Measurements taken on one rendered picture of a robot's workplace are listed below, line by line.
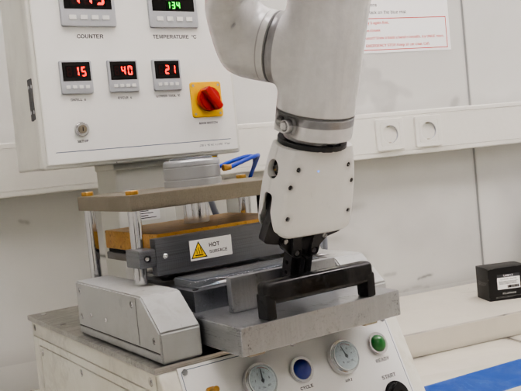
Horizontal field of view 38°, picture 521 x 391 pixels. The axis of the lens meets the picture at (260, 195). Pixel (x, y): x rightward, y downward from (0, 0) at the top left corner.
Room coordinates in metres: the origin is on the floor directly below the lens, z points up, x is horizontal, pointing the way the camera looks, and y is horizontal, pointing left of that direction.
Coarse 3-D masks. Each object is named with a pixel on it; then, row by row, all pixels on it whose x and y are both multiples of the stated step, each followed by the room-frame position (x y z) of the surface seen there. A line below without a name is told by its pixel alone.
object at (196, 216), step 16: (192, 208) 1.03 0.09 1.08; (208, 208) 1.04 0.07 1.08; (160, 224) 1.06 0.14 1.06; (176, 224) 1.04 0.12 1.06; (192, 224) 1.01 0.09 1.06; (208, 224) 0.98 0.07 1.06; (224, 224) 0.97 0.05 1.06; (240, 224) 0.98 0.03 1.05; (112, 240) 1.04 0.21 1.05; (128, 240) 0.99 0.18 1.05; (144, 240) 0.95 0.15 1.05; (112, 256) 1.04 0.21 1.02
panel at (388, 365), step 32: (384, 320) 0.95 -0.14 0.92; (288, 352) 0.87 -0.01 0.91; (320, 352) 0.89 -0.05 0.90; (384, 352) 0.93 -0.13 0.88; (192, 384) 0.80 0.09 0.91; (224, 384) 0.81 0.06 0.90; (288, 384) 0.85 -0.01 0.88; (320, 384) 0.87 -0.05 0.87; (352, 384) 0.89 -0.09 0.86; (384, 384) 0.91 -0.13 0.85
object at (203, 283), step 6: (312, 258) 0.96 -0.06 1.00; (282, 264) 0.94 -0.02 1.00; (258, 270) 0.92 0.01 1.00; (222, 276) 0.89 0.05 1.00; (228, 276) 0.89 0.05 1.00; (174, 282) 0.91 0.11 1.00; (180, 282) 0.90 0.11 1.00; (186, 282) 0.89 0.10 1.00; (192, 282) 0.87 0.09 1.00; (198, 282) 0.87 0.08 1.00; (204, 282) 0.88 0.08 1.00; (210, 282) 0.88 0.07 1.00; (216, 282) 0.89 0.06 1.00; (222, 282) 0.89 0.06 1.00; (192, 288) 0.87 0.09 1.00; (198, 288) 0.87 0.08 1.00
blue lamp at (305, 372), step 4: (300, 360) 0.86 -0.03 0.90; (304, 360) 0.86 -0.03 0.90; (296, 364) 0.86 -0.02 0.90; (300, 364) 0.86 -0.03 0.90; (304, 364) 0.86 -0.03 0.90; (308, 364) 0.86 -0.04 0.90; (296, 368) 0.85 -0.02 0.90; (300, 368) 0.85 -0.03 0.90; (304, 368) 0.85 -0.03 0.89; (308, 368) 0.86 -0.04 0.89; (296, 372) 0.85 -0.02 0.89; (300, 372) 0.85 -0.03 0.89; (304, 372) 0.85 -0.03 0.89; (308, 372) 0.86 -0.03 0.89; (300, 376) 0.85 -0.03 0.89; (304, 376) 0.85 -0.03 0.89; (308, 376) 0.86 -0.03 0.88
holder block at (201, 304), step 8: (176, 288) 0.89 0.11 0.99; (184, 288) 0.89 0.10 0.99; (200, 288) 0.88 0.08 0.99; (208, 288) 0.87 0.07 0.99; (216, 288) 0.87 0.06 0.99; (224, 288) 0.88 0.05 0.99; (184, 296) 0.88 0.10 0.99; (192, 296) 0.86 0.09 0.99; (200, 296) 0.86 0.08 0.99; (208, 296) 0.87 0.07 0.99; (216, 296) 0.87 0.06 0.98; (224, 296) 0.88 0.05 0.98; (192, 304) 0.86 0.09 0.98; (200, 304) 0.86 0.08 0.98; (208, 304) 0.87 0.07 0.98; (216, 304) 0.87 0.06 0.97; (224, 304) 0.88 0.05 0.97
